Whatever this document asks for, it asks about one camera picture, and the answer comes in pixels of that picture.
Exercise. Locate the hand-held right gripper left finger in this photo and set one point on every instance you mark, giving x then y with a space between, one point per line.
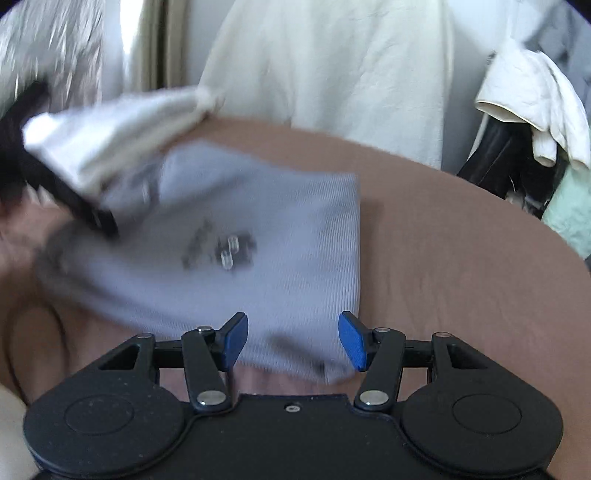
234 341

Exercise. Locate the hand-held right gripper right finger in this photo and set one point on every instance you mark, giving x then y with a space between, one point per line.
354 341

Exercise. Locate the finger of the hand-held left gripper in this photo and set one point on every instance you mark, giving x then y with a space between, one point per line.
78 203
23 104

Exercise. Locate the cream white cloth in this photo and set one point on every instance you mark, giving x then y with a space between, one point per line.
115 134

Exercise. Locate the lavender grey shirt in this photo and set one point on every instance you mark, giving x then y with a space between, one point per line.
277 258

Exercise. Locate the shiny grey cloth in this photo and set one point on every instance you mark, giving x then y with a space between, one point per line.
46 50

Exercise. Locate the beige curtain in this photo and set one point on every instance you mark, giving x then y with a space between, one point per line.
168 41

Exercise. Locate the black garment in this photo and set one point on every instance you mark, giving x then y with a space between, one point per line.
503 161

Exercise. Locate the mint green bag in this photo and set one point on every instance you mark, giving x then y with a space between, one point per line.
570 212

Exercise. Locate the white duvet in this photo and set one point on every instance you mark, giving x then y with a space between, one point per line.
346 69

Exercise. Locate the white jacket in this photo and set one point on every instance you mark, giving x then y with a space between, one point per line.
540 97

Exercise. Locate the grey garment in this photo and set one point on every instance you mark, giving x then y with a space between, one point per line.
563 27

